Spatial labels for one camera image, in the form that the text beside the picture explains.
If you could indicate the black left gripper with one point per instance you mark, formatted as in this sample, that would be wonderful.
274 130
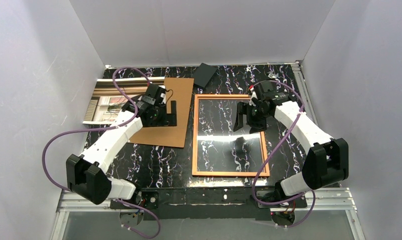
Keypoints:
167 118

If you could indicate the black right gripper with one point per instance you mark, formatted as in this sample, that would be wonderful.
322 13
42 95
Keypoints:
248 114

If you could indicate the brown cardboard backing board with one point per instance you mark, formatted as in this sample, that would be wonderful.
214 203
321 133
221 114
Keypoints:
169 127

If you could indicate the clear acrylic sheet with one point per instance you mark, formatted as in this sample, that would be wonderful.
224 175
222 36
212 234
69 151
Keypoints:
230 145

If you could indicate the orange picture frame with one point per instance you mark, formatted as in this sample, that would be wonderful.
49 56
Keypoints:
196 139

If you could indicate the printed photo of window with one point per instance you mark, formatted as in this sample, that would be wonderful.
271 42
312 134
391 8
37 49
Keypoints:
107 101

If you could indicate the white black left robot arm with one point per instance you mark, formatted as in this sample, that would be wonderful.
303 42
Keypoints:
86 173

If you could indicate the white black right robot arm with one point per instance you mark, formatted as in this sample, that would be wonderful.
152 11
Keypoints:
327 160

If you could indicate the black square block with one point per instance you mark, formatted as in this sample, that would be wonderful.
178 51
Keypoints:
203 74

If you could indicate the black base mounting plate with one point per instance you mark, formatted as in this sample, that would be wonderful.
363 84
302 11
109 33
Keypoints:
235 202

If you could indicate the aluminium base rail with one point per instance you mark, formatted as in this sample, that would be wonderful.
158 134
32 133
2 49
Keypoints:
331 214

